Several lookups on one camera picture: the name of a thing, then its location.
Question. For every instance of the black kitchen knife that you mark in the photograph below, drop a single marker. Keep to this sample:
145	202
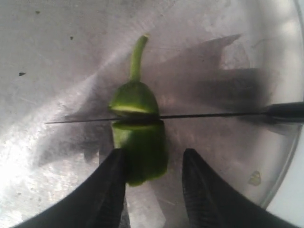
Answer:
292	113

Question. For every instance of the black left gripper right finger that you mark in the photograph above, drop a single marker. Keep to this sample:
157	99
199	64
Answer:
212	203

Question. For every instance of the pale green vegetable piece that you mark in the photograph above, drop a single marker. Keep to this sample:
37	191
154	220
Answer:
255	178

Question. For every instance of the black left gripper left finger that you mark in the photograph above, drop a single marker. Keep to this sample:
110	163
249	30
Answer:
97	203

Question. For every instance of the round steel plate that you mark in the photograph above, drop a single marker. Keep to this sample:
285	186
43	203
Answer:
63	60

